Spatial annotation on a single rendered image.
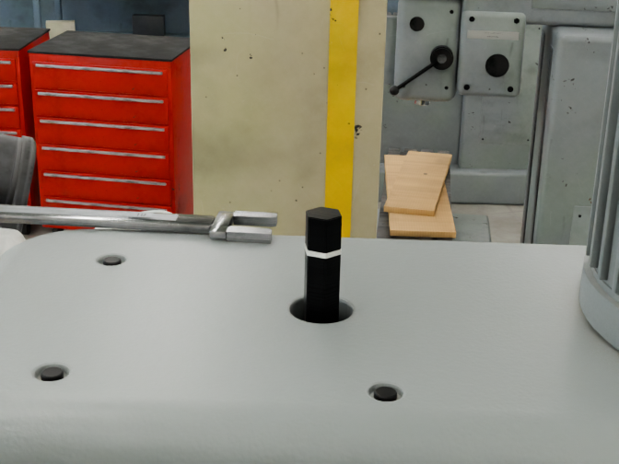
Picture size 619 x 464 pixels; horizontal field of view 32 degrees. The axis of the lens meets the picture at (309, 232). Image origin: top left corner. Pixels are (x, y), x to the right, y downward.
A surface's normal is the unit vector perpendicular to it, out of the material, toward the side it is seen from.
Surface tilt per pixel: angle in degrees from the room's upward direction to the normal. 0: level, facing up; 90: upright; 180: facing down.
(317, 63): 90
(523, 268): 0
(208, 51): 90
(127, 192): 90
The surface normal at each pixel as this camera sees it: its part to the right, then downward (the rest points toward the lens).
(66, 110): -0.18, 0.36
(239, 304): 0.02, -0.93
